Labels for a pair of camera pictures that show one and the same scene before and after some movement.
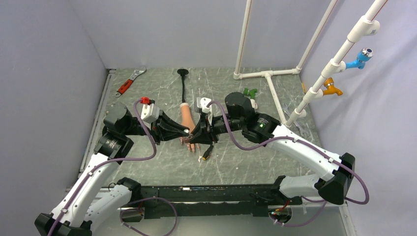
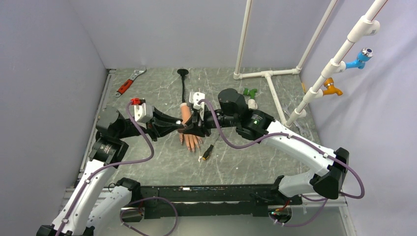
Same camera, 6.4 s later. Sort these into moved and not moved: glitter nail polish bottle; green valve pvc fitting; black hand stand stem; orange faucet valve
Moved: glitter nail polish bottle
Not moved: green valve pvc fitting; black hand stand stem; orange faucet valve
